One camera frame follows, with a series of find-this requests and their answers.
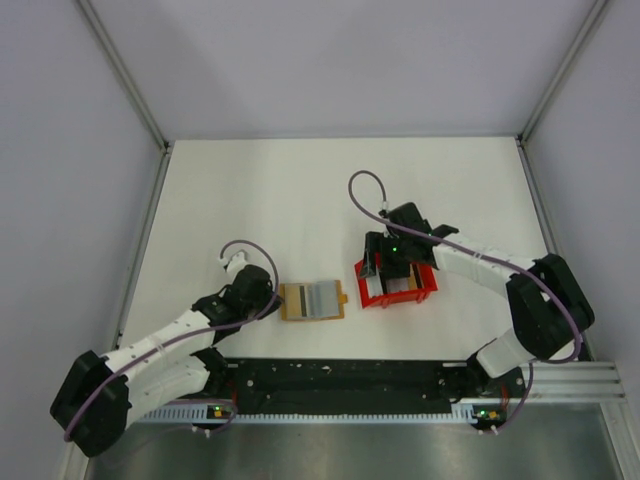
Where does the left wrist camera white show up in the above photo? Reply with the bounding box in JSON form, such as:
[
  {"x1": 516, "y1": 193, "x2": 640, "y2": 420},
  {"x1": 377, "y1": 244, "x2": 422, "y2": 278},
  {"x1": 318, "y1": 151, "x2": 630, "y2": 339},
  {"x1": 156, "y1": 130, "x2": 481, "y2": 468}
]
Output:
[{"x1": 218, "y1": 249, "x2": 247, "y2": 271}]

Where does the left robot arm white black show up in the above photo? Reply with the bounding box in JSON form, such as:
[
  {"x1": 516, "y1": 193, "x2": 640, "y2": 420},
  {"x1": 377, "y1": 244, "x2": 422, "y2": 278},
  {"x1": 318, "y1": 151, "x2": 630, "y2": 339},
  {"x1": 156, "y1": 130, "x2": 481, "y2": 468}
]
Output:
[{"x1": 50, "y1": 264, "x2": 281, "y2": 457}]

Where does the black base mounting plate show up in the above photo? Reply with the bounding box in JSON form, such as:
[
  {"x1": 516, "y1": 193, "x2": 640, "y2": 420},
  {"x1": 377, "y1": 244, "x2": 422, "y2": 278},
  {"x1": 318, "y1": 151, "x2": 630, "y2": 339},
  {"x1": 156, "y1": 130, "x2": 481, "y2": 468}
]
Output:
[{"x1": 213, "y1": 358, "x2": 525, "y2": 416}]

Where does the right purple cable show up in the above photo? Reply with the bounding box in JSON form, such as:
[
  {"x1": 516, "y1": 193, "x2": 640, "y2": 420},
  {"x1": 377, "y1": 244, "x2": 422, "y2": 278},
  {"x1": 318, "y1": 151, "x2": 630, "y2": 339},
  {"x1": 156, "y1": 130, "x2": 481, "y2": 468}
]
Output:
[{"x1": 347, "y1": 170, "x2": 585, "y2": 434}]

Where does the grey slotted cable duct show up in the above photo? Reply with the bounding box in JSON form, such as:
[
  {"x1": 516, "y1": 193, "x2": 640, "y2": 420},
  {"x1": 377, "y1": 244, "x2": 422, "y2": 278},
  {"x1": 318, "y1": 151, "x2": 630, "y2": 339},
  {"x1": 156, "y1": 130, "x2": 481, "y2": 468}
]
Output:
[{"x1": 139, "y1": 404, "x2": 505, "y2": 426}]

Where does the red plastic card bin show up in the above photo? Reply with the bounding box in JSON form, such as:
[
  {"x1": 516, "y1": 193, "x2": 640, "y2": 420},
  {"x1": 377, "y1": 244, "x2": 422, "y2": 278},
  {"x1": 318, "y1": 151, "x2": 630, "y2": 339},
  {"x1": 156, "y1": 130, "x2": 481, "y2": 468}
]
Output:
[{"x1": 354, "y1": 261, "x2": 438, "y2": 309}]

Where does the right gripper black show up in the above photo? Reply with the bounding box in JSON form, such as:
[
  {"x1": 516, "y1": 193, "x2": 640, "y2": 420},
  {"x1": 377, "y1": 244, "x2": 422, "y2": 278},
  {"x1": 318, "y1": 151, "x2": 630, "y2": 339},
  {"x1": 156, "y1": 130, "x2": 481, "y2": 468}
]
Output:
[{"x1": 359, "y1": 231, "x2": 413, "y2": 280}]

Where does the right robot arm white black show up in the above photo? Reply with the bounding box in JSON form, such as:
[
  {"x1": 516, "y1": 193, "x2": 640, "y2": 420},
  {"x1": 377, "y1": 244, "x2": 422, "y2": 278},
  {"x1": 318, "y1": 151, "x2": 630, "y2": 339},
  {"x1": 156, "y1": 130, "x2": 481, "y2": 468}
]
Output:
[{"x1": 359, "y1": 202, "x2": 595, "y2": 396}]

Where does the yellow leather card holder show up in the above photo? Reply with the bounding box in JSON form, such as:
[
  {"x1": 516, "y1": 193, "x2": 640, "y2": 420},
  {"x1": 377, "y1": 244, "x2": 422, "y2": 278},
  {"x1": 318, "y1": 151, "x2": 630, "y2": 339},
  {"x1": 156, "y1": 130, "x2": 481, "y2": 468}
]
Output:
[{"x1": 279, "y1": 280, "x2": 348, "y2": 322}]

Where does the beige card with black stripe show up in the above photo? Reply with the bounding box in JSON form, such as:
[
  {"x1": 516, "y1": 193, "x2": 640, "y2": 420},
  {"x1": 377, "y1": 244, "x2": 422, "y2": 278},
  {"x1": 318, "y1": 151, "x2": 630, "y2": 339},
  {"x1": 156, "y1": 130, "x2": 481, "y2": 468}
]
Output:
[{"x1": 284, "y1": 283, "x2": 309, "y2": 321}]

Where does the aluminium frame rail front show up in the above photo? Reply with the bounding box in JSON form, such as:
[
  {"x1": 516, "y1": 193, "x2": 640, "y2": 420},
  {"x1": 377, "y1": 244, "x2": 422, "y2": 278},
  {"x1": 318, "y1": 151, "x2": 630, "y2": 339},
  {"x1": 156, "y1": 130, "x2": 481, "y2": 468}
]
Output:
[{"x1": 524, "y1": 362, "x2": 626, "y2": 401}]

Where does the stack of cards in bin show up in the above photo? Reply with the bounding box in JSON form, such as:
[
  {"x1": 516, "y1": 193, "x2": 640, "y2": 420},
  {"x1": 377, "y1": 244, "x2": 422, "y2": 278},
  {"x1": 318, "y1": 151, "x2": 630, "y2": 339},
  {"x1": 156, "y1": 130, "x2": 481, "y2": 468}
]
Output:
[{"x1": 365, "y1": 265, "x2": 423, "y2": 298}]

